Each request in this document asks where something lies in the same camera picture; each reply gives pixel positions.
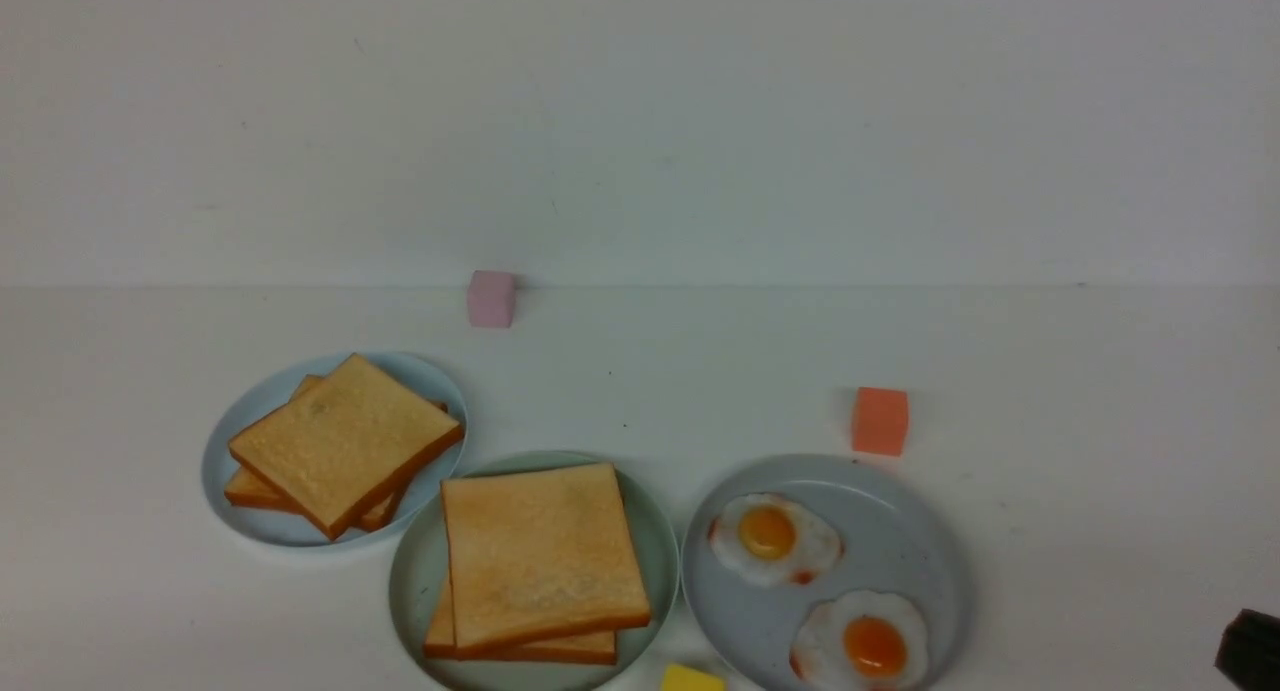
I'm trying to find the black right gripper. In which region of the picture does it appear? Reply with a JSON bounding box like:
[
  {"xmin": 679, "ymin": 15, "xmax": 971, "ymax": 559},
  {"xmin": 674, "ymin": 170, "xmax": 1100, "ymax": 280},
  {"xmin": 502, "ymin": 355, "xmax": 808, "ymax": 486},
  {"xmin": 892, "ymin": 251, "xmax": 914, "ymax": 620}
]
[{"xmin": 1215, "ymin": 609, "xmax": 1279, "ymax": 691}]

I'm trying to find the toast slice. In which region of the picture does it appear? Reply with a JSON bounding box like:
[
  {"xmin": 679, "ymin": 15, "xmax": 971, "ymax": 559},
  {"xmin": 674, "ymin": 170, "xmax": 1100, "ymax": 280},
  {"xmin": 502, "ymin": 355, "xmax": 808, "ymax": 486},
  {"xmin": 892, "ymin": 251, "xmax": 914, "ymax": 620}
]
[
  {"xmin": 225, "ymin": 354, "xmax": 465, "ymax": 543},
  {"xmin": 439, "ymin": 462, "xmax": 653, "ymax": 660},
  {"xmin": 204, "ymin": 353, "xmax": 467, "ymax": 548},
  {"xmin": 422, "ymin": 573, "xmax": 618, "ymax": 665}
]

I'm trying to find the grey blue egg plate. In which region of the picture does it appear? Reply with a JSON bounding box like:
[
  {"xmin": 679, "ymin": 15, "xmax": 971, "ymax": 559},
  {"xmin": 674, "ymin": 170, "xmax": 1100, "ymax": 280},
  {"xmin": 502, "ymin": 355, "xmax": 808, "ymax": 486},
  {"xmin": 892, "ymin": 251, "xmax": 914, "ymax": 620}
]
[{"xmin": 681, "ymin": 456, "xmax": 974, "ymax": 690}]

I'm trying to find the right fried egg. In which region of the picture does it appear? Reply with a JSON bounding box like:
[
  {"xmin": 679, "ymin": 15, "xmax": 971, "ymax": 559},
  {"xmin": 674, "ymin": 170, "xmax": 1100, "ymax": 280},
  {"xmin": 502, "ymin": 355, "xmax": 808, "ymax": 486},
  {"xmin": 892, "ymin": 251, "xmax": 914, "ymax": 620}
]
[{"xmin": 788, "ymin": 589, "xmax": 931, "ymax": 690}]

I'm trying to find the fried egg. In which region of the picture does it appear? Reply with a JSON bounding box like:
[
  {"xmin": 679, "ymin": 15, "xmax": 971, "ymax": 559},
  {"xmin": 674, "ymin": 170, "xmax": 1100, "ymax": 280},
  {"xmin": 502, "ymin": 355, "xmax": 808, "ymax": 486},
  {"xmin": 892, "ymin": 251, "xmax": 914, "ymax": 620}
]
[
  {"xmin": 788, "ymin": 589, "xmax": 931, "ymax": 690},
  {"xmin": 707, "ymin": 491, "xmax": 845, "ymax": 589}
]

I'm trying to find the orange foam cube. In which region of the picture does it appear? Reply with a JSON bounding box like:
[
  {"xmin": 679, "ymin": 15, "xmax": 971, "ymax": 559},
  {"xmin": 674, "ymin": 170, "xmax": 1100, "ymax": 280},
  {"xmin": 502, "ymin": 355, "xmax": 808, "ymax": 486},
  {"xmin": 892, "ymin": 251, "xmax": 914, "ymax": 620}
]
[{"xmin": 851, "ymin": 386, "xmax": 910, "ymax": 457}]

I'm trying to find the left fried egg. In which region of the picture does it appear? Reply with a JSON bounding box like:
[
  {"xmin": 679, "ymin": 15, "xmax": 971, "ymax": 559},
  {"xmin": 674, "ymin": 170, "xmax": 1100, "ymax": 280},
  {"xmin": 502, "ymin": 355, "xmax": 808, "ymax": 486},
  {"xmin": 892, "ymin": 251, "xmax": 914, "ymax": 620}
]
[{"xmin": 707, "ymin": 491, "xmax": 845, "ymax": 589}]

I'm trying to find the yellow foam cube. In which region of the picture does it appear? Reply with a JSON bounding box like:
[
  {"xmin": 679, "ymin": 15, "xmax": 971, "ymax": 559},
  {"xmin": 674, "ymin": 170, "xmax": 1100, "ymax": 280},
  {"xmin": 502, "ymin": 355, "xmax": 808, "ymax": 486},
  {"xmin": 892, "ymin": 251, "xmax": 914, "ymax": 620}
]
[{"xmin": 659, "ymin": 664, "xmax": 728, "ymax": 691}]

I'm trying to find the mint green centre plate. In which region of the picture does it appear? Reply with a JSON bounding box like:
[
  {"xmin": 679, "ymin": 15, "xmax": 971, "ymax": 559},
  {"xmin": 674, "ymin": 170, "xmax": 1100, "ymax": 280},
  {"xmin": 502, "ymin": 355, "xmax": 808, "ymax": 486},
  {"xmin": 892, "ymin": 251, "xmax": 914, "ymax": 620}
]
[{"xmin": 388, "ymin": 450, "xmax": 680, "ymax": 690}]

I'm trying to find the pink foam cube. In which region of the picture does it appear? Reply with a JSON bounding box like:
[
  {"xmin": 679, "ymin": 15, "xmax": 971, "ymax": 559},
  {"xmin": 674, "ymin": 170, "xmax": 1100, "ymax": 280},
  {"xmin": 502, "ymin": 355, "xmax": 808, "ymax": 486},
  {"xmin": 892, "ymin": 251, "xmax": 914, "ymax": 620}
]
[{"xmin": 466, "ymin": 270, "xmax": 518, "ymax": 328}]

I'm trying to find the light blue bread plate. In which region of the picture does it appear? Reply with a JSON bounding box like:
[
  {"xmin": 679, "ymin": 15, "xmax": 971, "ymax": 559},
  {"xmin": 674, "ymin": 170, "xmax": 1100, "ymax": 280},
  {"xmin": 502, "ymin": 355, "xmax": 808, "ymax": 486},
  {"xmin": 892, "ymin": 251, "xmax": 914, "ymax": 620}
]
[{"xmin": 200, "ymin": 351, "xmax": 470, "ymax": 553}]

